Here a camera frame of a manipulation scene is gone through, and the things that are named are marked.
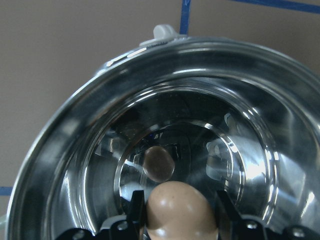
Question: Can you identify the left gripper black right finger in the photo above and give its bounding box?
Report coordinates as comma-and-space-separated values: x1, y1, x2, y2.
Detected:
214, 190, 320, 240

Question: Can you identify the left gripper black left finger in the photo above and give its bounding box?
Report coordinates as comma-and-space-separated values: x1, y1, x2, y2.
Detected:
57, 190, 146, 240

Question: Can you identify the brown egg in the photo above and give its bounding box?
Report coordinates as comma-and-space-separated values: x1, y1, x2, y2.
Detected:
146, 181, 218, 240

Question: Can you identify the brown paper table cover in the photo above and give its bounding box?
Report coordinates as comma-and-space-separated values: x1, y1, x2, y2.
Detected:
0, 0, 320, 221

